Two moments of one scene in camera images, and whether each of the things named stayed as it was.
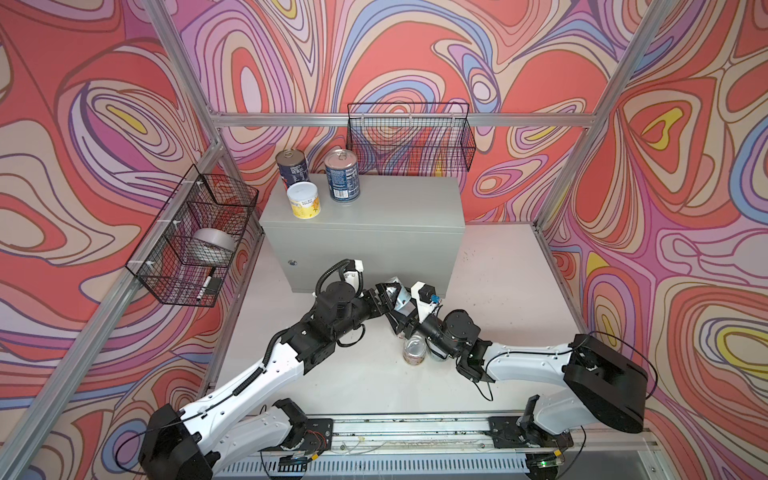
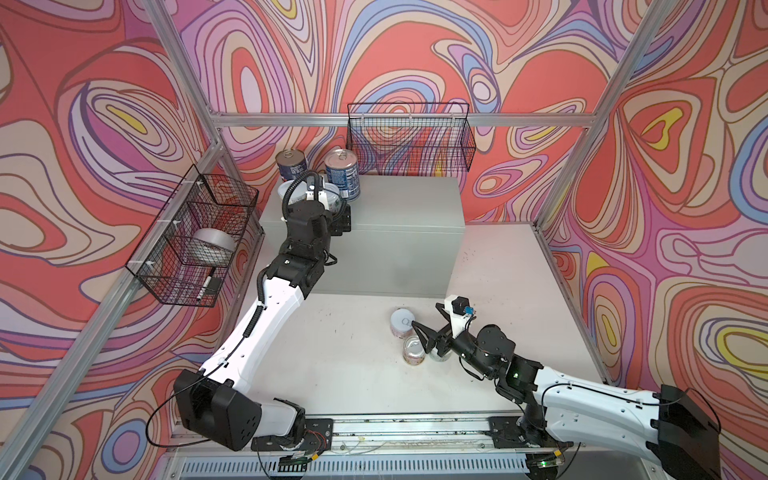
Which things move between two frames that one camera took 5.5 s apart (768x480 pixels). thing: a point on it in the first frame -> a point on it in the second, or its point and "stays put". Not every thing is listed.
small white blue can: x=437 y=357 stays put
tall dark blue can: x=293 y=166 stays put
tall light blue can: x=343 y=175 stays put
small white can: x=403 y=296 -> x=334 y=200
